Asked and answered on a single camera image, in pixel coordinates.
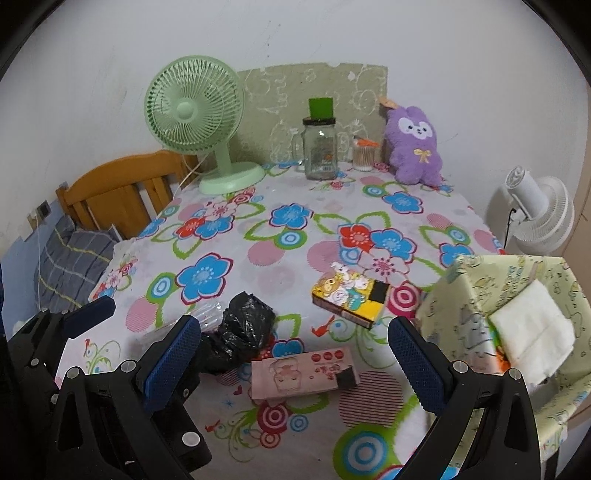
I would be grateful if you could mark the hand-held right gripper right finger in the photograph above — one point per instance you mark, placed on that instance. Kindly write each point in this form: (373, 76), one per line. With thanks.
(415, 369)

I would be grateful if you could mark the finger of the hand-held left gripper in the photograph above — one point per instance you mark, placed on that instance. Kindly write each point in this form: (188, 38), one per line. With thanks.
(184, 415)
(90, 311)

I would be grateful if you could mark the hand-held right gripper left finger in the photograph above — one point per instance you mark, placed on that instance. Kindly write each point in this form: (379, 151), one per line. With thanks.
(173, 364)

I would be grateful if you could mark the black plastic bag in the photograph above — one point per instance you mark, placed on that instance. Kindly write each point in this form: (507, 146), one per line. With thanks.
(244, 323)

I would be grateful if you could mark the yellow fabric storage box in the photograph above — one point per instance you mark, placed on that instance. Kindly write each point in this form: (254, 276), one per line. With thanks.
(461, 300)

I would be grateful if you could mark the green tissue pack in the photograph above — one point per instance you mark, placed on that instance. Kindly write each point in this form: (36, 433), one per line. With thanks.
(497, 346)

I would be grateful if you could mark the pink tissue pack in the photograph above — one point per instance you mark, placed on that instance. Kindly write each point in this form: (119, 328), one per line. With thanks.
(295, 374)

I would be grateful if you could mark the white napkin pack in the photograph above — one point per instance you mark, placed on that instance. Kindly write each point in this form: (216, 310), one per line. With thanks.
(531, 337)

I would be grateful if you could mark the grey plaid pillow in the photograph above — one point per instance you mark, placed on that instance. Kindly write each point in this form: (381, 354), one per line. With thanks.
(69, 263)

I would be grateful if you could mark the clear plastic tube pack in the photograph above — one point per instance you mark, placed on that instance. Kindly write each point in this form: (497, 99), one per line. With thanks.
(210, 314)

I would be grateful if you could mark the blue bed sheet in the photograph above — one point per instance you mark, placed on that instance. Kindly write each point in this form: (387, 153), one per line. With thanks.
(23, 258)

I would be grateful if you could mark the yellow cartoon box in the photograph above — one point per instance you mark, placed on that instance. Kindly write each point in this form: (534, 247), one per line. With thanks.
(341, 290)

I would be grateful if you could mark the wooden bed headboard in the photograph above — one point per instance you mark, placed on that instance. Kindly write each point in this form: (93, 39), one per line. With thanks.
(115, 184)

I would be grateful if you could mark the floral tablecloth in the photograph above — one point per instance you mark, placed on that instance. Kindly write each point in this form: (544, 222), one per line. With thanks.
(295, 258)

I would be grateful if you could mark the white standing fan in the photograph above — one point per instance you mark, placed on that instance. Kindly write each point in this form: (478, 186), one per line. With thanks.
(549, 207)

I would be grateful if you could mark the cotton swab jar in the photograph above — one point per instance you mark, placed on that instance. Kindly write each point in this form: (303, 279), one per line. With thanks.
(364, 159)

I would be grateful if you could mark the purple plush bunny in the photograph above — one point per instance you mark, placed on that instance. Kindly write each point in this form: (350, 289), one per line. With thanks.
(415, 152)

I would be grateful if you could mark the green desk fan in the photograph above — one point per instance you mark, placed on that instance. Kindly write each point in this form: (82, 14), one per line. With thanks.
(184, 110)

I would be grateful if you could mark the glass mug jar green lid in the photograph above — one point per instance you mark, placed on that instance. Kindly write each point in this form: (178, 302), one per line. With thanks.
(321, 152)

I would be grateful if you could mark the beige door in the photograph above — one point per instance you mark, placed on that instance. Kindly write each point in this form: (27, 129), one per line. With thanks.
(582, 194)

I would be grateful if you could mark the green patterned wall panel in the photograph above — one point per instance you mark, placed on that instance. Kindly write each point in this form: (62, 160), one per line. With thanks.
(277, 101)

